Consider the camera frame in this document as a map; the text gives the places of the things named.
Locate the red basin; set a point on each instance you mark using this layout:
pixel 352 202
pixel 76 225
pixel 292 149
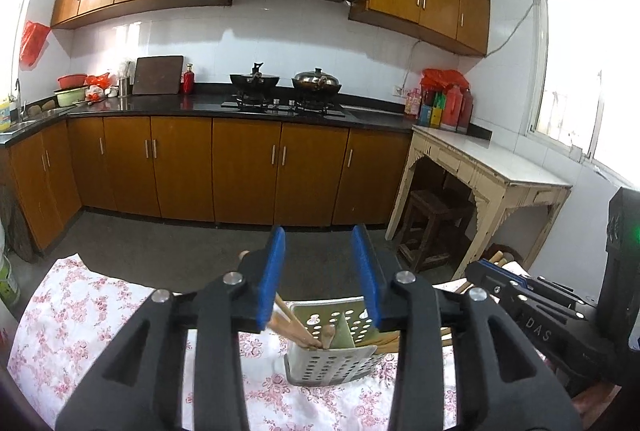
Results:
pixel 71 81

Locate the black gas stove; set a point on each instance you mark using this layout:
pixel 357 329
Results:
pixel 285 107

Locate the large red bottle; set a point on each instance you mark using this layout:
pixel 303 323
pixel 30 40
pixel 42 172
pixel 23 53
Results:
pixel 452 108

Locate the white plastic bag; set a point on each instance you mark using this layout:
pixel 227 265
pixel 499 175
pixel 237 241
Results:
pixel 95 93

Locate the yellow blue detergent bottle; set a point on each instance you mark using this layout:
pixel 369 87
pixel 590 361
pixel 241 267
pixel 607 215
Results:
pixel 5 116

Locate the floral red white tablecloth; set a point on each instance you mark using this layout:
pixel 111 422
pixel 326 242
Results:
pixel 100 311

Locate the hanging red plastic bag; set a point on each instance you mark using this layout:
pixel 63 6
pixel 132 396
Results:
pixel 34 43

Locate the black wok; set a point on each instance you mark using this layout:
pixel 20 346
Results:
pixel 255 81

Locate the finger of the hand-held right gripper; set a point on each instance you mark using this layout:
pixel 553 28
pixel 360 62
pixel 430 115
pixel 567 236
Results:
pixel 485 278
pixel 555 290

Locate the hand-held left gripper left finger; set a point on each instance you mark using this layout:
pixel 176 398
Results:
pixel 272 276

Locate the black countertop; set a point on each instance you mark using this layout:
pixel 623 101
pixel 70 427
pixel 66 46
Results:
pixel 165 103

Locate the brown base cabinets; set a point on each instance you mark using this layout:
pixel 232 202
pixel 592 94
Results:
pixel 180 166

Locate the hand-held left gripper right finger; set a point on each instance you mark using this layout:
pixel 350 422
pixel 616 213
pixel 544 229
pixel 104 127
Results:
pixel 365 276

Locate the green basin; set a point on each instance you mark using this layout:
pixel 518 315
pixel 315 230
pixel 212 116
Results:
pixel 70 97

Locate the dark red bottle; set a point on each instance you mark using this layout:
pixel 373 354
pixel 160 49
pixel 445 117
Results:
pixel 466 111

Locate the white perforated utensil holder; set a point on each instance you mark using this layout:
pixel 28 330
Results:
pixel 330 361

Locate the wok with lid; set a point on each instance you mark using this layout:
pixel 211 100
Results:
pixel 316 81

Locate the window with white frame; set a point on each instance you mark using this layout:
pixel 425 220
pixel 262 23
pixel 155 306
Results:
pixel 590 76
pixel 20 1

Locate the cream painted wooden table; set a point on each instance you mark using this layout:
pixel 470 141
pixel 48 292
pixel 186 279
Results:
pixel 480 161

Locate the metal faucet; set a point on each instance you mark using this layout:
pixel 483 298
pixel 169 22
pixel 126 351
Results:
pixel 19 98

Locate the metal cup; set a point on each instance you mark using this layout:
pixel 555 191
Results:
pixel 124 88

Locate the steel sink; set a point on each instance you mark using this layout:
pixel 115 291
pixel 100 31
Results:
pixel 37 116

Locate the dark cutting board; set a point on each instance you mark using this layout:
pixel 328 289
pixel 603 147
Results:
pixel 157 76

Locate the green bottle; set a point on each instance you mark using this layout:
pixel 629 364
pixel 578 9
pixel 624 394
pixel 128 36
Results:
pixel 439 111

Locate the small red bottle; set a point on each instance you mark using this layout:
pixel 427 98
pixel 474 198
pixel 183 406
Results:
pixel 188 81

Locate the dark wooden stool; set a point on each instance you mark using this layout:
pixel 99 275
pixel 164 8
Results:
pixel 435 211

